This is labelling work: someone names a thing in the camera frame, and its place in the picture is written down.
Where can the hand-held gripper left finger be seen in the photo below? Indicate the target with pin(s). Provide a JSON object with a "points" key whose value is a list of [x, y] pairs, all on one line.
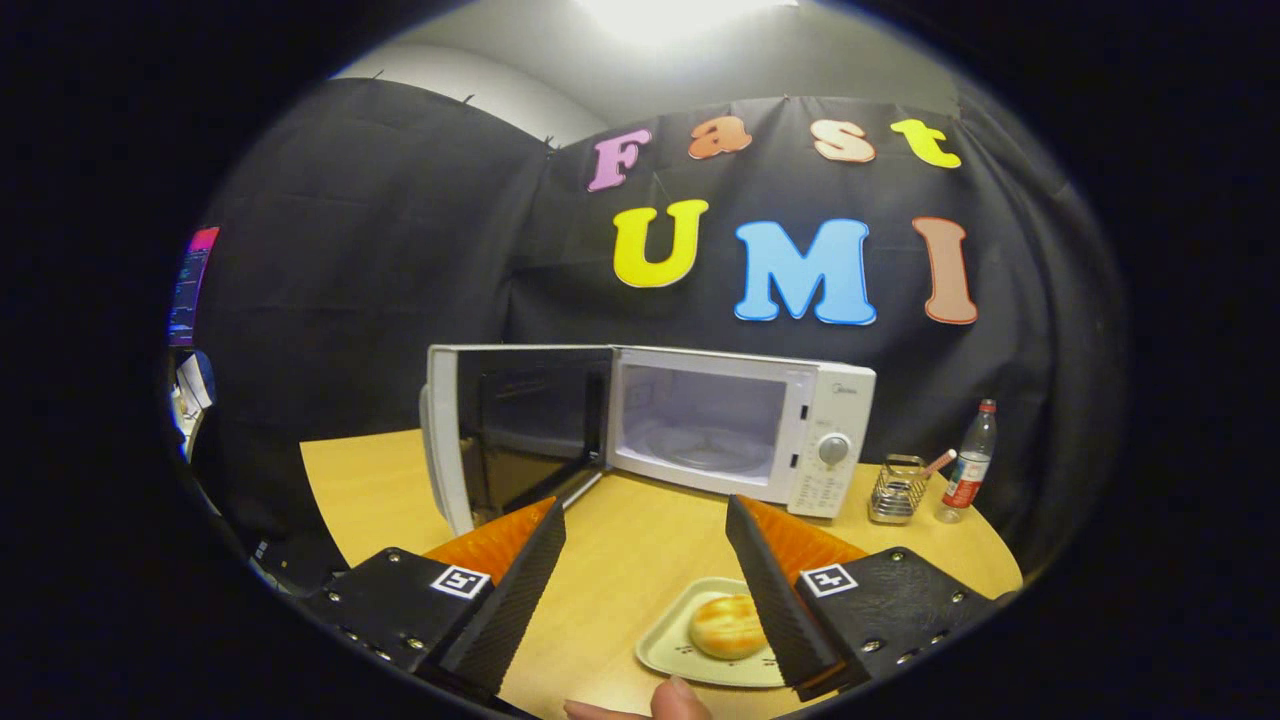
{"points": [[515, 610]]}

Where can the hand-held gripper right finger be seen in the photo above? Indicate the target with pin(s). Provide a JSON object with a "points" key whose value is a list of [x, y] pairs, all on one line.
{"points": [[775, 610]]}

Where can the golden bread bun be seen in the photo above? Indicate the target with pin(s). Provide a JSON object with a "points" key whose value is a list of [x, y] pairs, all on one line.
{"points": [[725, 628]]}

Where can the white microwave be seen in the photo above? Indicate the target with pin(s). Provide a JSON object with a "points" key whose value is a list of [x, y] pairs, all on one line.
{"points": [[830, 400]]}

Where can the glass microwave turntable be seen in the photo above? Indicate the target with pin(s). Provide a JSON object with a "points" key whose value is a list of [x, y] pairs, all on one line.
{"points": [[700, 450]]}

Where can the pale square plate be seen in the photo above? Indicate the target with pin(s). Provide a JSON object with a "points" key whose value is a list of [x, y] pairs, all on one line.
{"points": [[665, 645]]}

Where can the red checked straw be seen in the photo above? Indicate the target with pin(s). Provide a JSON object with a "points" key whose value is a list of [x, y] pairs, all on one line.
{"points": [[940, 462]]}

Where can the clear plastic water bottle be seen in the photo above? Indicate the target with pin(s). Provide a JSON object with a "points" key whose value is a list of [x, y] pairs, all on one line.
{"points": [[970, 470]]}

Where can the black backdrop cloth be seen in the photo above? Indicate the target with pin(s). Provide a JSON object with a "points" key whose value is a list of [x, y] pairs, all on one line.
{"points": [[380, 270]]}

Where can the computer monitor screen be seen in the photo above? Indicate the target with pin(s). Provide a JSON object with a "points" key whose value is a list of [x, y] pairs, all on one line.
{"points": [[190, 285]]}

